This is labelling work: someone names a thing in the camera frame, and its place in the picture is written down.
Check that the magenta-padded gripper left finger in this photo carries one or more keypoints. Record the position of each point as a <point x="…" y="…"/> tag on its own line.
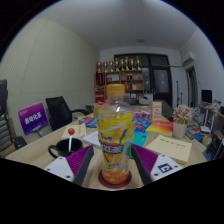
<point x="61" y="168"/>

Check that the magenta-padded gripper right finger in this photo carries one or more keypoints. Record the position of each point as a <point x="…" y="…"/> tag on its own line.
<point x="165" y="168"/>

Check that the yellow-labelled orange drink bottle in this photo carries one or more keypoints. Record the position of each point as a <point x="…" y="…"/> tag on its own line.
<point x="115" y="146"/>

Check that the black dotted mug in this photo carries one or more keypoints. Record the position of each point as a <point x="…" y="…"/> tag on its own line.
<point x="61" y="148"/>

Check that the tan paper envelope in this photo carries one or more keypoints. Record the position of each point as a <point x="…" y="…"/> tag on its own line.
<point x="170" y="148"/>

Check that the red ball stirrer stick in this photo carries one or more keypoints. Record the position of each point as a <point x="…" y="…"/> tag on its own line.
<point x="71" y="131"/>

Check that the tan paper booklet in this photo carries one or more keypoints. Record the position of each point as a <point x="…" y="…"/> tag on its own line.
<point x="78" y="131"/>

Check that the orange book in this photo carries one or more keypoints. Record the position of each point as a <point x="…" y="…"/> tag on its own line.
<point x="160" y="127"/>

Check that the white booklet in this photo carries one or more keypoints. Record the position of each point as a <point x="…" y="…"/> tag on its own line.
<point x="92" y="138"/>

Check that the blue printed book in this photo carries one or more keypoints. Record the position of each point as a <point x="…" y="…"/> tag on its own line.
<point x="88" y="122"/>
<point x="142" y="125"/>

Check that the stack of books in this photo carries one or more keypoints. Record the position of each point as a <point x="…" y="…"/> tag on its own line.
<point x="195" y="123"/>

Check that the pink flowers in white pot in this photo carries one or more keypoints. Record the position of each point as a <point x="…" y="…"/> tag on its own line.
<point x="181" y="116"/>

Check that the black office chair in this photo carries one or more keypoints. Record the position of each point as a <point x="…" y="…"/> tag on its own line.
<point x="60" y="111"/>

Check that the purple sign board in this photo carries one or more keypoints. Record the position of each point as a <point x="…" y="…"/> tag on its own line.
<point x="32" y="118"/>

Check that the orange and white carton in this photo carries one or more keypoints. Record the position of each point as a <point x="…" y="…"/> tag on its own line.
<point x="156" y="111"/>

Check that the wooden side desk white legs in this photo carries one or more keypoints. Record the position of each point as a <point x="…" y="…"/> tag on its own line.
<point x="215" y="113"/>

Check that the black computer monitor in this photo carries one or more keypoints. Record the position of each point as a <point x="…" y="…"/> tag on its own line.
<point x="206" y="96"/>

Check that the dark framed glass door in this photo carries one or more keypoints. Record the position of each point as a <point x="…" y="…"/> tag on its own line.
<point x="160" y="80"/>

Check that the wooden shelf unit with trophies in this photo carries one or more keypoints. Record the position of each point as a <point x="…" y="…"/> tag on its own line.
<point x="128" y="80"/>

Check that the white wall air conditioner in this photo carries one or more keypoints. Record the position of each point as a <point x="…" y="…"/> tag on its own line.
<point x="188" y="59"/>

